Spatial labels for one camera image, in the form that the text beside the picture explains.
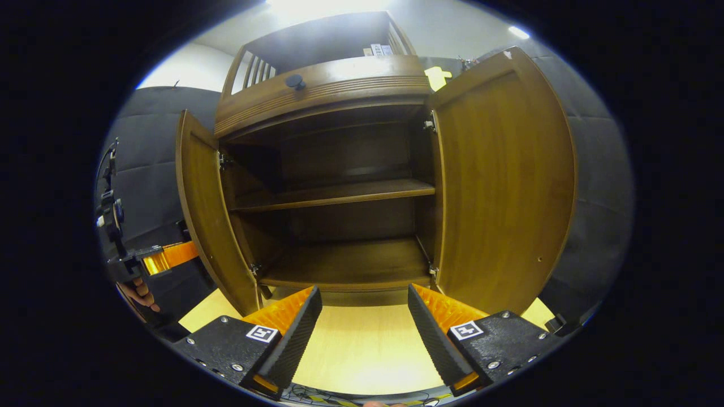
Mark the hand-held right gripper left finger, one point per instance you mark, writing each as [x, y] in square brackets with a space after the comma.
[294, 339]

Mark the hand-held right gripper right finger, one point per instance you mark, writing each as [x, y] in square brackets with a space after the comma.
[432, 339]

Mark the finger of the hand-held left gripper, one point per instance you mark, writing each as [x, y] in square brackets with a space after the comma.
[169, 257]

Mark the wooden cabinet door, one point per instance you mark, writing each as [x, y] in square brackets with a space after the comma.
[498, 186]
[209, 215]

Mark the wooden double-door shoe cabinet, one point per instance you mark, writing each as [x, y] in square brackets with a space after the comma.
[339, 96]

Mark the wooden cabinet shelf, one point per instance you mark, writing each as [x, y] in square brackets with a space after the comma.
[339, 195]

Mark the black round drawer knob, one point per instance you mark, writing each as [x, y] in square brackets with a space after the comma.
[295, 82]

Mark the yellow card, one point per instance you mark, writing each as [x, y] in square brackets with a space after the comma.
[437, 78]

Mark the large ceiling light panel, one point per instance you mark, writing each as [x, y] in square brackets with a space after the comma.
[328, 7]

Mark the small ceiling light panel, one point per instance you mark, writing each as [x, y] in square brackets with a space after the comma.
[518, 32]

